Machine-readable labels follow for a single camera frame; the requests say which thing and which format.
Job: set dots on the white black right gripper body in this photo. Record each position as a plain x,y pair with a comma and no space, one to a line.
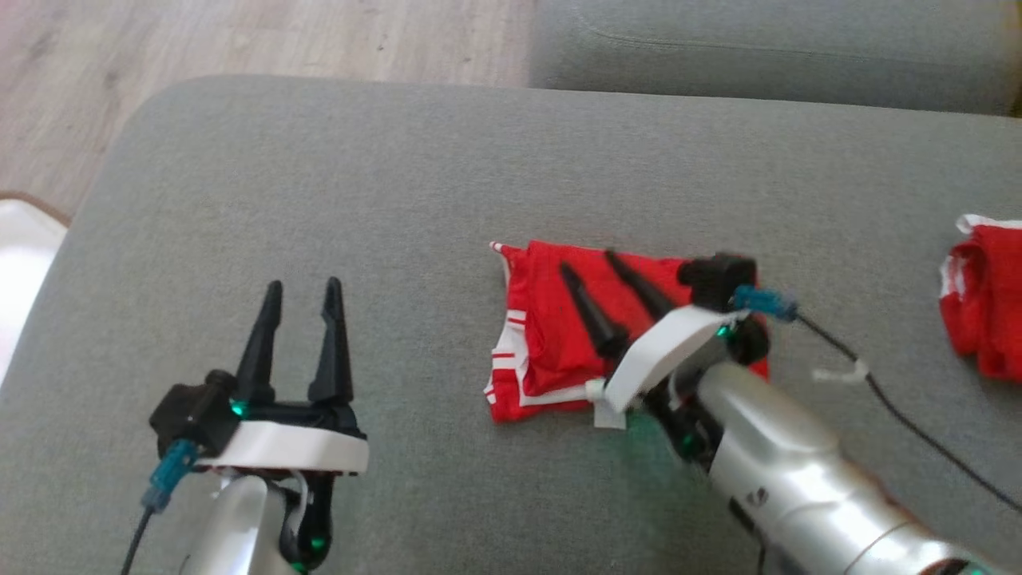
663,351

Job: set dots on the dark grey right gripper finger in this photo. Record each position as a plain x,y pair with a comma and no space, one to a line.
639,283
591,311

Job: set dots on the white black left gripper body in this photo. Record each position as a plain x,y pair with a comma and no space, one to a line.
295,447

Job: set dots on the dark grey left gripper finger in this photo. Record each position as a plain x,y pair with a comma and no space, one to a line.
332,359
259,359

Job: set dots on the red basketball jersey number 23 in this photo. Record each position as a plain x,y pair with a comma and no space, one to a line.
551,319

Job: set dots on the red shorts with white trim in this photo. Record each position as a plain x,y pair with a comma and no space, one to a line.
986,295

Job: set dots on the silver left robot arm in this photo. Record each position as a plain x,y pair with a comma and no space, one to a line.
235,527

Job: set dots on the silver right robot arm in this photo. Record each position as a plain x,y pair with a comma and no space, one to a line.
798,479

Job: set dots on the white rug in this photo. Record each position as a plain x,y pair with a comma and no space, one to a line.
24,271

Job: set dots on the large grey sofa seat cushion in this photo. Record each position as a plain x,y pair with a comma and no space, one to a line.
758,48

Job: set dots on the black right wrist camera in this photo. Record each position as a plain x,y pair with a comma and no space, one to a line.
718,275

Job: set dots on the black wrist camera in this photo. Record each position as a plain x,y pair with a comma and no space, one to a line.
188,411
718,275

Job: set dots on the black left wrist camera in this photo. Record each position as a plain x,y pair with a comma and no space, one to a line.
188,411

